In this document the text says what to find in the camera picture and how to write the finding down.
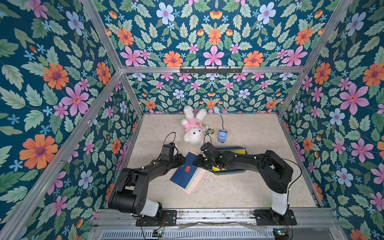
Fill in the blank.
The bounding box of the navy blue envelope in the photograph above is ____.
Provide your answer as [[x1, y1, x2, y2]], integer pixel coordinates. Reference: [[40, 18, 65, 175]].
[[170, 152, 199, 191]]

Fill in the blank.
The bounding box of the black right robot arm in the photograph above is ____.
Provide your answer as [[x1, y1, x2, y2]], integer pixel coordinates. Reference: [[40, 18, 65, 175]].
[[194, 143, 294, 216]]

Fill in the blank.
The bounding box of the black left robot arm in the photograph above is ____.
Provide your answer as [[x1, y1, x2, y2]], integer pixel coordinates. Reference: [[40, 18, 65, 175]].
[[108, 143, 186, 218]]

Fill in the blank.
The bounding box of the dark teal storage box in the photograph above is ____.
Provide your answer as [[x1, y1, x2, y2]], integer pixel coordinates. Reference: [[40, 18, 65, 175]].
[[211, 145, 249, 176]]

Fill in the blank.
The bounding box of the light green envelope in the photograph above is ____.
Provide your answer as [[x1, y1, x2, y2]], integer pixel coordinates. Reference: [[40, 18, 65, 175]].
[[182, 169, 205, 193]]

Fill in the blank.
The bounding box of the pink envelope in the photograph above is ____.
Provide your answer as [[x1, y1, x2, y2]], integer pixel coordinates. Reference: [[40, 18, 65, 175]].
[[184, 167, 208, 196]]

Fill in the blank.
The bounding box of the small green flower toy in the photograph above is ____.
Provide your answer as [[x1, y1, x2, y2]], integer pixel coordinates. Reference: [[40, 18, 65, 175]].
[[206, 129, 215, 135]]

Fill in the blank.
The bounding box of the white plush bunny toy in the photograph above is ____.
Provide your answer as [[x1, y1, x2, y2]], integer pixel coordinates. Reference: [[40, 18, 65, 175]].
[[181, 106, 208, 145]]

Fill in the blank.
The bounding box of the blue cat desk lamp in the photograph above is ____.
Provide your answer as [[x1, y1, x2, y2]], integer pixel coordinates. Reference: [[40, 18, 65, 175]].
[[213, 107, 228, 144]]

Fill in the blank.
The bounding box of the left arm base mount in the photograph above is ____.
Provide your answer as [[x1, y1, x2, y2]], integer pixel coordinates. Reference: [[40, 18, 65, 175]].
[[136, 200, 178, 227]]

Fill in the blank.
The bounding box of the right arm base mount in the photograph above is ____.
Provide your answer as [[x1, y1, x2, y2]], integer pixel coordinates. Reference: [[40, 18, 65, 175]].
[[254, 208, 297, 226]]

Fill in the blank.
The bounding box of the black wall hook rail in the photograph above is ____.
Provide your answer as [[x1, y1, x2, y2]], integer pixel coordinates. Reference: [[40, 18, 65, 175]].
[[179, 67, 243, 75]]

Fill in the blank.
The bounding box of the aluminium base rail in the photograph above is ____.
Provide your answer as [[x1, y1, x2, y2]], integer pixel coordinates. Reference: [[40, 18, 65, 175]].
[[88, 208, 348, 240]]

